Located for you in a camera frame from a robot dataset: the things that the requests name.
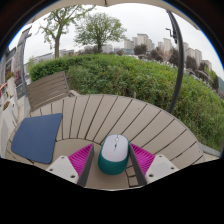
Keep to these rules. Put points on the slatted wooden outdoor chair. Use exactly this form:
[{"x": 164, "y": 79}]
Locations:
[{"x": 46, "y": 88}]

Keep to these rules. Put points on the white and teal computer mouse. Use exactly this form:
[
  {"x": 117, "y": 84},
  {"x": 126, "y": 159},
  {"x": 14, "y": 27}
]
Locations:
[{"x": 114, "y": 155}]

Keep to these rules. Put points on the distant high-rise buildings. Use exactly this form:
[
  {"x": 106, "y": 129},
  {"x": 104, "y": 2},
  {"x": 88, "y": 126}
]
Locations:
[{"x": 190, "y": 53}]

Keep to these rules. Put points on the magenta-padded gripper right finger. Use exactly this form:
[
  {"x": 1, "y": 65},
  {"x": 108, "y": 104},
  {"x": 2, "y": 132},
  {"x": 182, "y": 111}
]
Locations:
[{"x": 160, "y": 166}]

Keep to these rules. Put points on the tall dark sign board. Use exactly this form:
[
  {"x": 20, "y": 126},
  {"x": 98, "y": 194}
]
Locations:
[{"x": 19, "y": 60}]

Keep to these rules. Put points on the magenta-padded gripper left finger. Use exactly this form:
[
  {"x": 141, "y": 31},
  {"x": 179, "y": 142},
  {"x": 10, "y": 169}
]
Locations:
[{"x": 63, "y": 166}]

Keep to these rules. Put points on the tall thin-crowned tree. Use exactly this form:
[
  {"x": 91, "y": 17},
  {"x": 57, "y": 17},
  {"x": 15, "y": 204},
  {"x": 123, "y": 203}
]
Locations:
[{"x": 57, "y": 40}]

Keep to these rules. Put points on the white planter with flowers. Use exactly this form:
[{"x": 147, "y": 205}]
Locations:
[{"x": 9, "y": 115}]

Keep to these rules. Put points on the beige parasol canopy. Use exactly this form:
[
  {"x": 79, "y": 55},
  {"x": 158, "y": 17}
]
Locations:
[{"x": 110, "y": 2}]

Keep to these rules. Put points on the round full-crowned tree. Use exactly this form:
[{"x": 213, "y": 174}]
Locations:
[{"x": 99, "y": 30}]

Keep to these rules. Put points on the dark blue mouse pad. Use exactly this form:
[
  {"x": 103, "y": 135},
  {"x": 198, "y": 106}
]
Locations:
[{"x": 36, "y": 136}]

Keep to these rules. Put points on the trimmed green hedge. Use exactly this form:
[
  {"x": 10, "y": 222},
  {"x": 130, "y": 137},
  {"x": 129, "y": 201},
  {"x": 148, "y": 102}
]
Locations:
[{"x": 133, "y": 80}]

